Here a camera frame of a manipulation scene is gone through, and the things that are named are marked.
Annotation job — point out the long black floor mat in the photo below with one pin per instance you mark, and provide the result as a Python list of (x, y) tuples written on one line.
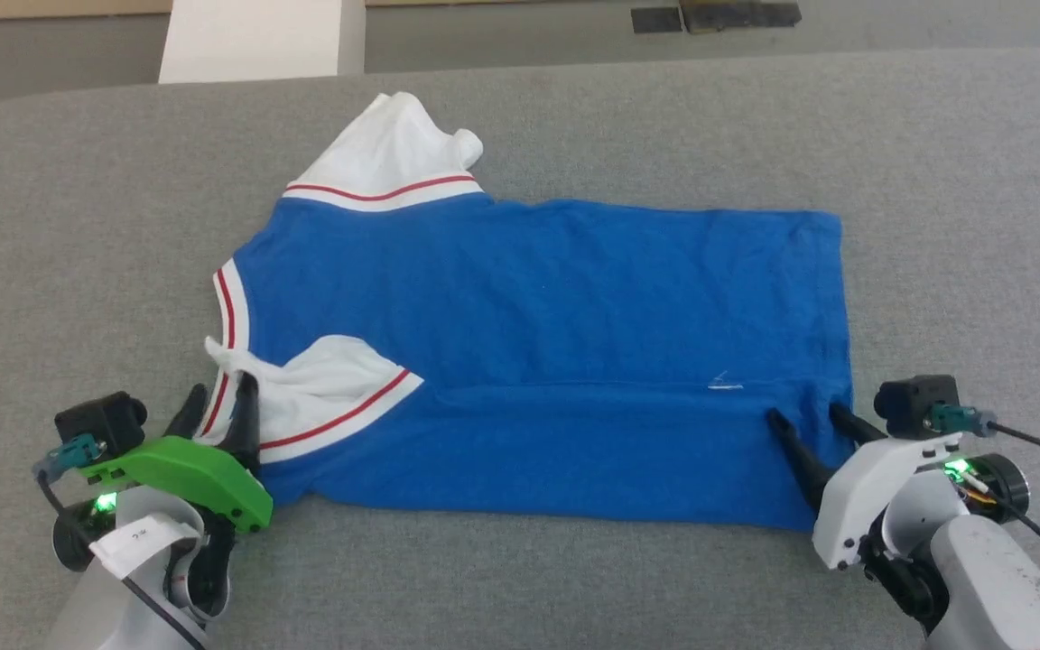
[(741, 13)]

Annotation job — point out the white box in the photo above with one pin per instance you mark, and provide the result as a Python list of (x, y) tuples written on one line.
[(254, 41)]

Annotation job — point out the small black floor mat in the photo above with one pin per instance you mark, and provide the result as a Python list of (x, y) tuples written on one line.
[(655, 20)]

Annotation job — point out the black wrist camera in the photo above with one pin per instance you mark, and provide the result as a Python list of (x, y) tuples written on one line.
[(105, 420), (917, 404)]

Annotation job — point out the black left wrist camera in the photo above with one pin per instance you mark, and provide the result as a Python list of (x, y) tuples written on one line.
[(105, 420)]

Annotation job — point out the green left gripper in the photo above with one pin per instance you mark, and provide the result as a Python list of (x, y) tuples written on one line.
[(186, 474)]

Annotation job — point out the white label on left arm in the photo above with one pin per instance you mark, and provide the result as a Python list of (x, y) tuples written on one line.
[(145, 542)]

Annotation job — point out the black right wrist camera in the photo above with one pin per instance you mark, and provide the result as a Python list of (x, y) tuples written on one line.
[(917, 404)]

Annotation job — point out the blue white red-striped t-shirt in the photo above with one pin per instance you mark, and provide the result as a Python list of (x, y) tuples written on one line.
[(538, 361)]

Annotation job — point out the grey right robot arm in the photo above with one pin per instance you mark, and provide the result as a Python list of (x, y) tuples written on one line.
[(998, 578)]

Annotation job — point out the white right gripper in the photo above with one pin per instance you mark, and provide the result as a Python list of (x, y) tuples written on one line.
[(881, 496)]

